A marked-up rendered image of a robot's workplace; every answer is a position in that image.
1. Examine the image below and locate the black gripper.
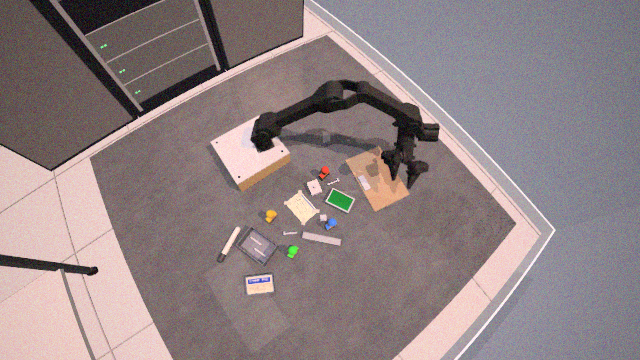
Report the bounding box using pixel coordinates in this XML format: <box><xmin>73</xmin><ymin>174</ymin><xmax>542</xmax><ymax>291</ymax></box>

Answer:
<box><xmin>389</xmin><ymin>140</ymin><xmax>429</xmax><ymax>189</ymax></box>

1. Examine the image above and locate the cream inspection card taped down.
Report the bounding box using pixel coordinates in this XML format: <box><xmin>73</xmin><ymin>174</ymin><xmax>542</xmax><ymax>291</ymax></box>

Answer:
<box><xmin>284</xmin><ymin>190</ymin><xmax>319</xmax><ymax>225</ymax></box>

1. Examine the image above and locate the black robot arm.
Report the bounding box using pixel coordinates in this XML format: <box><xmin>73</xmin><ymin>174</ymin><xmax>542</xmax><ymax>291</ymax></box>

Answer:
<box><xmin>250</xmin><ymin>79</ymin><xmax>440</xmax><ymax>166</ymax></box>

